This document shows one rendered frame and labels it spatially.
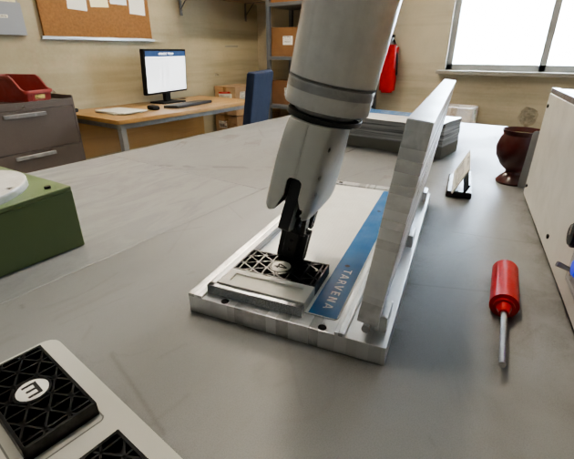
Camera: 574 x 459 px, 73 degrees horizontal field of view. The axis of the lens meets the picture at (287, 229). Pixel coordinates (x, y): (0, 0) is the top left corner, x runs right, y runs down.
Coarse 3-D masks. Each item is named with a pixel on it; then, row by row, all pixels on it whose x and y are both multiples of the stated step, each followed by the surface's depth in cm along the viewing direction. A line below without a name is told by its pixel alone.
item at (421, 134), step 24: (432, 96) 39; (408, 120) 26; (432, 120) 26; (408, 144) 26; (432, 144) 35; (408, 168) 27; (408, 192) 28; (384, 216) 29; (408, 216) 29; (384, 240) 30; (384, 264) 31; (384, 288) 32; (360, 312) 33
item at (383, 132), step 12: (372, 120) 109; (456, 120) 103; (360, 132) 112; (372, 132) 110; (384, 132) 108; (396, 132) 106; (444, 132) 98; (456, 132) 106; (348, 144) 116; (360, 144) 113; (372, 144) 111; (384, 144) 109; (396, 144) 106; (444, 144) 100; (456, 144) 108; (444, 156) 102
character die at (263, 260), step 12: (252, 252) 47; (264, 252) 47; (240, 264) 45; (252, 264) 45; (264, 264) 45; (276, 264) 44; (288, 264) 44; (300, 264) 45; (312, 264) 44; (324, 264) 44; (276, 276) 42; (288, 276) 42; (300, 276) 43; (312, 276) 42; (324, 276) 43
